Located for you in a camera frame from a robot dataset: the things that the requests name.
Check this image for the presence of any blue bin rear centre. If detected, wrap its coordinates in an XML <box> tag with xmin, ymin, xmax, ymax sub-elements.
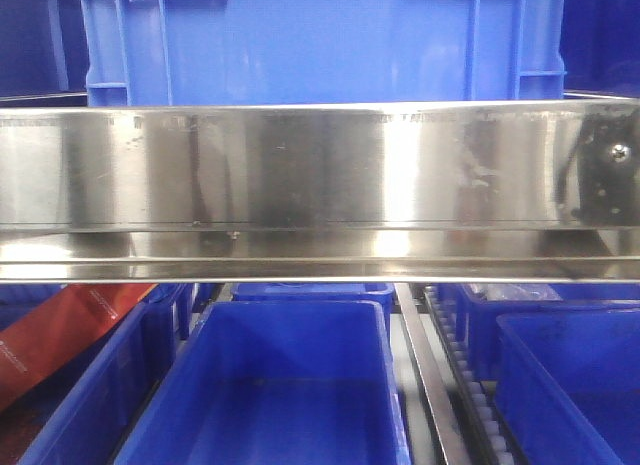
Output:
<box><xmin>231</xmin><ymin>282</ymin><xmax>395</xmax><ymax>331</ymax></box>

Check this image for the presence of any blue bin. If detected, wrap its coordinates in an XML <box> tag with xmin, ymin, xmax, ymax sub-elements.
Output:
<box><xmin>231</xmin><ymin>282</ymin><xmax>395</xmax><ymax>331</ymax></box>
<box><xmin>452</xmin><ymin>283</ymin><xmax>639</xmax><ymax>381</ymax></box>

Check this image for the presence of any blue bin centre lower shelf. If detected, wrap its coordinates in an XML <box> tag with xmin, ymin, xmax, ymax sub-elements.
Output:
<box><xmin>115</xmin><ymin>300</ymin><xmax>411</xmax><ymax>464</ymax></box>

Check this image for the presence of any blue bin shelf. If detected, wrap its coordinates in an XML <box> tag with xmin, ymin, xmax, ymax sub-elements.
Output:
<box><xmin>1</xmin><ymin>284</ymin><xmax>194</xmax><ymax>464</ymax></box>
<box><xmin>495</xmin><ymin>310</ymin><xmax>639</xmax><ymax>464</ymax></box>
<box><xmin>115</xmin><ymin>300</ymin><xmax>411</xmax><ymax>464</ymax></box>

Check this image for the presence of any blue bin rear right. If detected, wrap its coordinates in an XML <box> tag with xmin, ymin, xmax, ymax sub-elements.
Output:
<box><xmin>452</xmin><ymin>283</ymin><xmax>639</xmax><ymax>381</ymax></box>

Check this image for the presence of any large blue crate upper shelf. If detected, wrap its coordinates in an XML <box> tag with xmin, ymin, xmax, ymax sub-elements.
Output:
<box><xmin>81</xmin><ymin>0</ymin><xmax>565</xmax><ymax>106</ymax></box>

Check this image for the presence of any blue bin right lower shelf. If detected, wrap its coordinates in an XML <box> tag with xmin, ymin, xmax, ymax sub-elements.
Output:
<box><xmin>495</xmin><ymin>310</ymin><xmax>639</xmax><ymax>464</ymax></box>

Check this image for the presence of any blue bin left lower shelf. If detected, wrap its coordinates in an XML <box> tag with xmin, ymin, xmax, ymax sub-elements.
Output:
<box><xmin>1</xmin><ymin>284</ymin><xmax>194</xmax><ymax>464</ymax></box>

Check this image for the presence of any red packet in bin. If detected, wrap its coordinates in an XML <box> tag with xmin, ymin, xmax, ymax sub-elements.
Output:
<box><xmin>1</xmin><ymin>283</ymin><xmax>156</xmax><ymax>409</ymax></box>

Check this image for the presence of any white roller track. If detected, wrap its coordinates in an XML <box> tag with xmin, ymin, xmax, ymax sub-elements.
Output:
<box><xmin>423</xmin><ymin>285</ymin><xmax>526</xmax><ymax>464</ymax></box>

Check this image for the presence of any dark blue crate upper left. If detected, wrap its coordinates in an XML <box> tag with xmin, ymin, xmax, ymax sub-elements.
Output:
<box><xmin>1</xmin><ymin>0</ymin><xmax>89</xmax><ymax>97</ymax></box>

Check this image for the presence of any dark blue crate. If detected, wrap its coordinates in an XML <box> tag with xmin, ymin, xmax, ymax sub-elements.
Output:
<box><xmin>1</xmin><ymin>0</ymin><xmax>89</xmax><ymax>97</ymax></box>
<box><xmin>560</xmin><ymin>0</ymin><xmax>639</xmax><ymax>97</ymax></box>

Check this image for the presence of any dark blue crate upper right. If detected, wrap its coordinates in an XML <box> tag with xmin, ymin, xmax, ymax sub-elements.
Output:
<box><xmin>560</xmin><ymin>0</ymin><xmax>639</xmax><ymax>97</ymax></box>

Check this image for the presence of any stainless steel shelf rail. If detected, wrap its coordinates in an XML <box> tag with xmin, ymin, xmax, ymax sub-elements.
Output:
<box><xmin>1</xmin><ymin>99</ymin><xmax>639</xmax><ymax>282</ymax></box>

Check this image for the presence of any steel divider rail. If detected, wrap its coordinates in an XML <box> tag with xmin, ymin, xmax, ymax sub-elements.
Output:
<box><xmin>394</xmin><ymin>283</ymin><xmax>471</xmax><ymax>464</ymax></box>

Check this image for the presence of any shelf rail screw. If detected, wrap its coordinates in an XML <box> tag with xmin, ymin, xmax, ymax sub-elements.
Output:
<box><xmin>608</xmin><ymin>142</ymin><xmax>632</xmax><ymax>163</ymax></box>

